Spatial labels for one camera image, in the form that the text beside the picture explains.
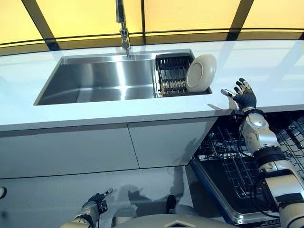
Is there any left robot hand dark palm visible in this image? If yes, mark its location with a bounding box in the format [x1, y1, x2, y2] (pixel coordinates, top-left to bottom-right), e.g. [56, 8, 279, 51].
[82, 188, 114, 214]

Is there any right robot hand dark palm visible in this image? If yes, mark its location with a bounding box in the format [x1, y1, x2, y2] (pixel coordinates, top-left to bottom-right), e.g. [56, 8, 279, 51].
[220, 77, 257, 111]

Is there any cream round plate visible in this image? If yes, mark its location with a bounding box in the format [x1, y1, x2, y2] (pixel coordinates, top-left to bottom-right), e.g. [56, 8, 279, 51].
[185, 54, 218, 93]

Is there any wide white cabinet door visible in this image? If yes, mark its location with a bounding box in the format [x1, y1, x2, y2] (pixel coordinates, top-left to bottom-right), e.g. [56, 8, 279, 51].
[0, 122, 141, 179]

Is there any robot torso white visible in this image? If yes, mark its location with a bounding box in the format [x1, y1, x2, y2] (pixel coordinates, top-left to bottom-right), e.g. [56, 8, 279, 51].
[111, 212, 238, 228]

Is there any black sink dish rack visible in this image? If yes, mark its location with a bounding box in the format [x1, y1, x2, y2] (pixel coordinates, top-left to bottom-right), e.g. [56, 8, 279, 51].
[155, 53, 212, 98]

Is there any narrow white cabinet door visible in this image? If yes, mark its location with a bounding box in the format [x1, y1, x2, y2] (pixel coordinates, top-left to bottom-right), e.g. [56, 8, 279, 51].
[128, 116, 218, 168]

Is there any stainless steel sink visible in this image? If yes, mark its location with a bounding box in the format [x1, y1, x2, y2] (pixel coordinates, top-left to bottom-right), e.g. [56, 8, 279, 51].
[33, 48, 213, 107]

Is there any chrome pull-down faucet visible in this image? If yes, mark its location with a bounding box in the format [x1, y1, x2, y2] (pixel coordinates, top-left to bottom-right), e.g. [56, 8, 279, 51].
[115, 0, 132, 59]

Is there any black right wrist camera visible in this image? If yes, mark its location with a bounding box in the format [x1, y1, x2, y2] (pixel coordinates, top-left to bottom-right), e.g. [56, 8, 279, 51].
[229, 109, 245, 122]

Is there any dishwasher wire rack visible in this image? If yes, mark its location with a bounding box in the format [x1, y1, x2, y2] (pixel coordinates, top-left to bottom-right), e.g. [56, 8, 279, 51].
[198, 118, 304, 200]

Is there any dark window frame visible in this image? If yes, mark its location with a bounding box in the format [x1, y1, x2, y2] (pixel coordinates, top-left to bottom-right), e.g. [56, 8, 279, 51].
[0, 0, 304, 52]

